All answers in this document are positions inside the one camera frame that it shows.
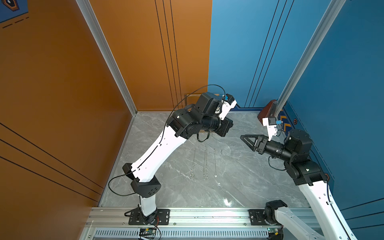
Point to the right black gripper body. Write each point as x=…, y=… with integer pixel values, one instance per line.
x=261, y=152

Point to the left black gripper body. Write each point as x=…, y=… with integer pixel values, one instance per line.
x=224, y=123

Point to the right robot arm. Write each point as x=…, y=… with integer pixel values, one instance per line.
x=312, y=182

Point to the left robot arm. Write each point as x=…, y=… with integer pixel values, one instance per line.
x=208, y=114

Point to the wooden jewelry display stand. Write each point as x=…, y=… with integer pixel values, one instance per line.
x=192, y=98

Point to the red corner block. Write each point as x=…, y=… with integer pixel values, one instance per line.
x=269, y=111

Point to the right green circuit board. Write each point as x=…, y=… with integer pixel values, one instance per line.
x=273, y=231

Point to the green circuit board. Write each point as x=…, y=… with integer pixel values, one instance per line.
x=148, y=232
x=273, y=231

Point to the left green circuit board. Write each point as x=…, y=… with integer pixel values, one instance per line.
x=148, y=232

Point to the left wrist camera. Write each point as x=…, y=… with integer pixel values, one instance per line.
x=226, y=105

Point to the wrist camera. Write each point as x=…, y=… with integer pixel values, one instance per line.
x=226, y=105
x=272, y=126

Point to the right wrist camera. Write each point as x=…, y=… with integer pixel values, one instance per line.
x=272, y=126

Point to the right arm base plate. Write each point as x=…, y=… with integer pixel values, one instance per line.
x=263, y=217

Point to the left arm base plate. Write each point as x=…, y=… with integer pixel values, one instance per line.
x=159, y=217

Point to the right aluminium corner post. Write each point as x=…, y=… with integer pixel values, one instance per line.
x=318, y=36

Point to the aluminium corner post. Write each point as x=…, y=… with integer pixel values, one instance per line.
x=99, y=36
x=318, y=36

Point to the aluminium front rail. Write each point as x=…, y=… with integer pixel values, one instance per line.
x=179, y=217

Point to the left aluminium corner post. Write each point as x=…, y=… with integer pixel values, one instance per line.
x=99, y=36

